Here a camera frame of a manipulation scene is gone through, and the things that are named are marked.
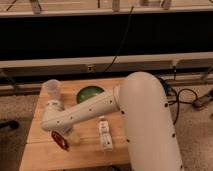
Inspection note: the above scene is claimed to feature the red chili pepper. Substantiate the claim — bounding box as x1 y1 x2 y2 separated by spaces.
51 131 69 150

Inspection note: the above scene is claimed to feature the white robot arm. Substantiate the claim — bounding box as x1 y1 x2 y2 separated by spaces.
41 72 184 171

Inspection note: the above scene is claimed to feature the white plastic bottle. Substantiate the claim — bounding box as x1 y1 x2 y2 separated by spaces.
98 116 113 152

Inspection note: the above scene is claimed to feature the green bowl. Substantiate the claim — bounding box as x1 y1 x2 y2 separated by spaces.
76 86 104 103

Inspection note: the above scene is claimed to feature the clear plastic cup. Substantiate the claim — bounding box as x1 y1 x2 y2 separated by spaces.
43 79 61 100

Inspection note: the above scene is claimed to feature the black object at left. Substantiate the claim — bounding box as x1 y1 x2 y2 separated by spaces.
0 120 19 129

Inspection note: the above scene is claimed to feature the blue connector box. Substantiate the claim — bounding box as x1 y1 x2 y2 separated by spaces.
161 80 172 96

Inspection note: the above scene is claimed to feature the black floor cable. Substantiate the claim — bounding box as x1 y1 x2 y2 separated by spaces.
157 76 199 126

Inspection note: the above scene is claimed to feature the black hanging cable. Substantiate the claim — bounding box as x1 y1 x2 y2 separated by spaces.
103 5 135 73

